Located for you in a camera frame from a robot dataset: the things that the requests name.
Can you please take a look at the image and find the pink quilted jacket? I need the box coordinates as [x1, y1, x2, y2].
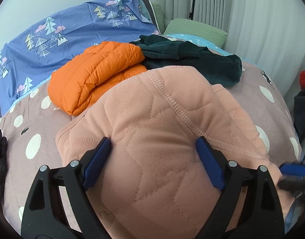
[56, 66, 281, 238]

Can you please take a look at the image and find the pink polka dot bedspread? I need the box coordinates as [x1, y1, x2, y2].
[0, 62, 302, 232]

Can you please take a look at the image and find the orange puffer jacket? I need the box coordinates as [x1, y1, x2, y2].
[48, 42, 147, 116]

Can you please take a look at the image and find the dark green garment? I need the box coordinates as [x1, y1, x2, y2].
[131, 35, 242, 87]

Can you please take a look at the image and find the blue tree print sheet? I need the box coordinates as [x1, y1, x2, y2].
[0, 0, 158, 115]

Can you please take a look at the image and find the grey curtain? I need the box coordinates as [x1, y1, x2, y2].
[157, 0, 305, 95]

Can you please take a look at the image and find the green pillow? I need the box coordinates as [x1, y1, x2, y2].
[164, 18, 227, 48]

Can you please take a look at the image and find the black floor lamp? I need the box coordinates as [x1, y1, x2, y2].
[188, 0, 196, 20]

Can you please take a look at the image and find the green headboard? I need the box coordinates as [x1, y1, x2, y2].
[152, 2, 165, 34]

